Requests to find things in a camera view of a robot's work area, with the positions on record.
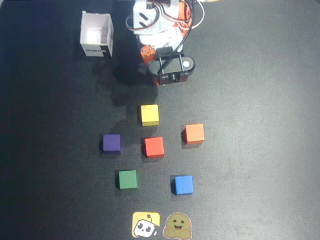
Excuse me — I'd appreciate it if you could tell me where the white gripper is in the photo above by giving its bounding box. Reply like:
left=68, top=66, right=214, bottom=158
left=132, top=0, right=185, bottom=64

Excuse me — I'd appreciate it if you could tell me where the purple wooden cube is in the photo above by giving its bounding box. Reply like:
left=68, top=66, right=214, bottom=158
left=102, top=134, right=122, bottom=155

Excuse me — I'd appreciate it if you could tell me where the yellow wooden cube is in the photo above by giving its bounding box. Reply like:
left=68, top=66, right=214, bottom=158
left=139, top=104, right=160, bottom=127

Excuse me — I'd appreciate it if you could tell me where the orange wooden cube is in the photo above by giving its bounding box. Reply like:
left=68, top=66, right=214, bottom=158
left=184, top=123, right=205, bottom=145

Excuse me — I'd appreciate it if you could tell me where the red wooden cube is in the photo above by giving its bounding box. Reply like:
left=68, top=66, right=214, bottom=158
left=144, top=136, right=165, bottom=159

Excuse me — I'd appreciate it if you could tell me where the green wooden cube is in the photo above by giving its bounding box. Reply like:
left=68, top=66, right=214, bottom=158
left=117, top=169, right=139, bottom=190

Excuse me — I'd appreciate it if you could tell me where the blue wooden cube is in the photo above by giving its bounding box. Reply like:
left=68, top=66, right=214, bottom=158
left=172, top=175, right=194, bottom=196

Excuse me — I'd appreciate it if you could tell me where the open white cardboard box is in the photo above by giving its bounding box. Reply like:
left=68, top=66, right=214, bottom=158
left=79, top=10, right=115, bottom=58

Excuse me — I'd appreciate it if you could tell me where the dark grey table mat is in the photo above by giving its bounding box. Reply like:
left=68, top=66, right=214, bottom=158
left=0, top=0, right=320, bottom=240

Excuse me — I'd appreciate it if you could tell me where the yellow robot face sticker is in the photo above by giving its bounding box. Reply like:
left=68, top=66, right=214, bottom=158
left=131, top=211, right=161, bottom=238

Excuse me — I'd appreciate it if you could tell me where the hugging face emoji sticker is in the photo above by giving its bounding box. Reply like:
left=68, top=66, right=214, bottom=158
left=162, top=211, right=193, bottom=239

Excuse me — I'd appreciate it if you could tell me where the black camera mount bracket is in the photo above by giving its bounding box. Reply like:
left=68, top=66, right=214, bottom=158
left=154, top=46, right=189, bottom=85

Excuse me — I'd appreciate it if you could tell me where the black oval wrist camera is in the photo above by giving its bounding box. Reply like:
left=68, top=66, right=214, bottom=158
left=146, top=55, right=195, bottom=79

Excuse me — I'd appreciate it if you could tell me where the gripper servo wire loop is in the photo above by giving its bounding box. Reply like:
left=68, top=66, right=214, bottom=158
left=125, top=4, right=163, bottom=35

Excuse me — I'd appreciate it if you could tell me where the black camera cable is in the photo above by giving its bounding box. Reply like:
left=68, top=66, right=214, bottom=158
left=157, top=14, right=198, bottom=75

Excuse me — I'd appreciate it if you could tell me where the white red arm servo wire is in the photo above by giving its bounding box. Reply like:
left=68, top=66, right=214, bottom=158
left=184, top=0, right=205, bottom=30

